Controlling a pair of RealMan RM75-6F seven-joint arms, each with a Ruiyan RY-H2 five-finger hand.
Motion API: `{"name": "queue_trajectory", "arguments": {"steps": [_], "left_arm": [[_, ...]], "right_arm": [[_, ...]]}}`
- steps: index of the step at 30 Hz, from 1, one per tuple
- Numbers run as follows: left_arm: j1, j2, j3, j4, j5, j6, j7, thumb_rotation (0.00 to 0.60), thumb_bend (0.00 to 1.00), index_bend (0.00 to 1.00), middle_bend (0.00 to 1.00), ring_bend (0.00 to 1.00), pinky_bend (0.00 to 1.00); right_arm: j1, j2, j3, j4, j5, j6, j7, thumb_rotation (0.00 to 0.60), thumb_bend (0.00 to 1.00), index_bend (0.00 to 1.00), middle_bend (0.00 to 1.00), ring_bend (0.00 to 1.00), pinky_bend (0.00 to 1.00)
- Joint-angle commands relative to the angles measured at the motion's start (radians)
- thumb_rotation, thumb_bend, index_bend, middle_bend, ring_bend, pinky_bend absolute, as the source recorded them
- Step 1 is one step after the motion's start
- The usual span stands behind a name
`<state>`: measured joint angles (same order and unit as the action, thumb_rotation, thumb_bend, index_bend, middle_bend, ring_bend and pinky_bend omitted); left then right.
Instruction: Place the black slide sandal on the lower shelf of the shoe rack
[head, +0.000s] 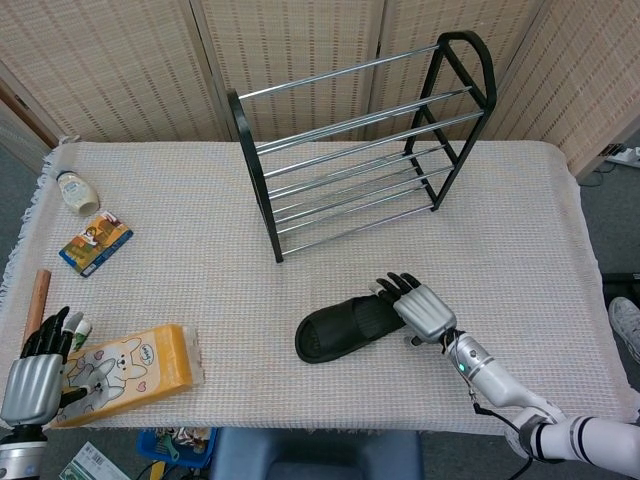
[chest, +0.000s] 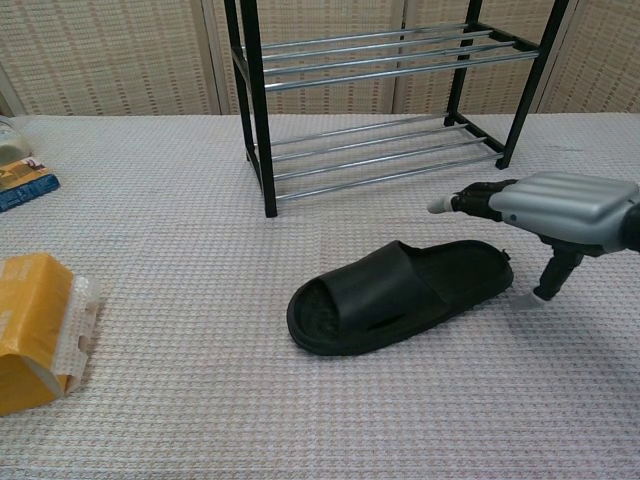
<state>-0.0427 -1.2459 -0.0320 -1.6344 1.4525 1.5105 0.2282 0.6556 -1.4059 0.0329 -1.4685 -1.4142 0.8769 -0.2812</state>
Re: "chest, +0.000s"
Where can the yellow cartoon tissue pack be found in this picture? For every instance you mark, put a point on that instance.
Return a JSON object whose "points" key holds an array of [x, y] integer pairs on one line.
{"points": [[30, 325]]}

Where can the white woven cloth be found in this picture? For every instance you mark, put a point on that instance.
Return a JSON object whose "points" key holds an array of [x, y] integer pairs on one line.
{"points": [[200, 310]]}

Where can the beige woven folding screen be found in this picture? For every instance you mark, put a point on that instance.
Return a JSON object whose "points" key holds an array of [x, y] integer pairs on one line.
{"points": [[125, 55]]}

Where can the black chrome shoe rack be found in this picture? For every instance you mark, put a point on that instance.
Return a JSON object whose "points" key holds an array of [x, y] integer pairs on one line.
{"points": [[257, 100]]}

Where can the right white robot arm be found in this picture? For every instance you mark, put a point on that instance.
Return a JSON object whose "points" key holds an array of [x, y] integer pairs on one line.
{"points": [[633, 225]]}

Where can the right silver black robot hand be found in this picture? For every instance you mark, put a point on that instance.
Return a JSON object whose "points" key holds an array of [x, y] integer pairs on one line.
{"points": [[565, 210]]}

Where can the black slipper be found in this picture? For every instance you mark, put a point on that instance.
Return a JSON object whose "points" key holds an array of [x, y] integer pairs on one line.
{"points": [[380, 295]]}

